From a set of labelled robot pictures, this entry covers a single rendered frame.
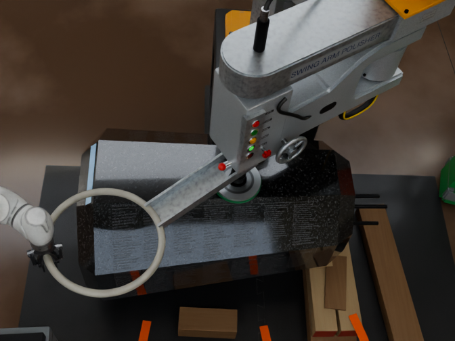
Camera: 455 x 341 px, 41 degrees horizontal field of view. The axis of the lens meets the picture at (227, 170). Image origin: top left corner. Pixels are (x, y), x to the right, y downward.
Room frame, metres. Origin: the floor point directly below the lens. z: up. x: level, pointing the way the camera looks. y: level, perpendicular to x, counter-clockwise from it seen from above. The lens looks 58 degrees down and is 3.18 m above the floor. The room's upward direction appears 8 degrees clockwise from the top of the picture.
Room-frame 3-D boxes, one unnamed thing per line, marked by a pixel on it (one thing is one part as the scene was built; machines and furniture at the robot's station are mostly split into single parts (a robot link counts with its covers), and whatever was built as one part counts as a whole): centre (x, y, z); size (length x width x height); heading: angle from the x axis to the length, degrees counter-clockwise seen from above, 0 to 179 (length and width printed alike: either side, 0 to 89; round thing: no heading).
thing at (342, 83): (1.65, -0.36, 1.30); 0.74 x 0.23 x 0.49; 129
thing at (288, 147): (1.40, -0.22, 1.20); 0.15 x 0.10 x 0.15; 129
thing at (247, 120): (1.28, -0.07, 1.37); 0.08 x 0.03 x 0.28; 129
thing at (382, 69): (1.83, -0.56, 1.34); 0.19 x 0.19 x 0.20
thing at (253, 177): (1.42, -0.05, 0.84); 0.21 x 0.21 x 0.01
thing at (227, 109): (1.47, -0.11, 1.32); 0.36 x 0.22 x 0.45; 129
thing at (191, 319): (1.00, 0.00, 0.07); 0.30 x 0.12 x 0.12; 95
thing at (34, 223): (0.92, 0.66, 1.18); 0.13 x 0.11 x 0.16; 64
